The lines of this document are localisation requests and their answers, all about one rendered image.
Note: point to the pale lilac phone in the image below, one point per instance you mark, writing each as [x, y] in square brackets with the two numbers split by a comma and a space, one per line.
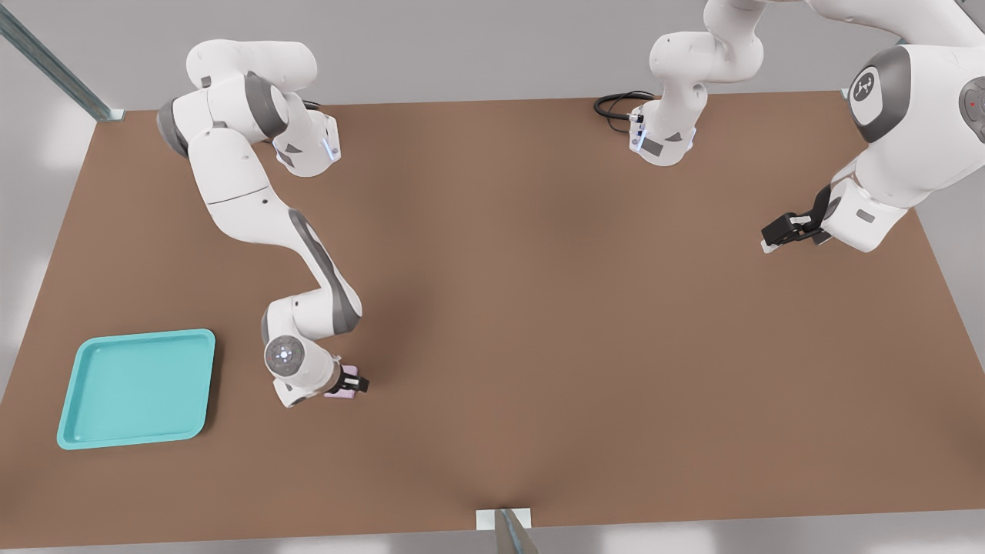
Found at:
[348, 382]

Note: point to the pale blue-green tray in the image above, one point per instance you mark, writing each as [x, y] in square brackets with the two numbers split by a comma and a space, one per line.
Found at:
[137, 388]

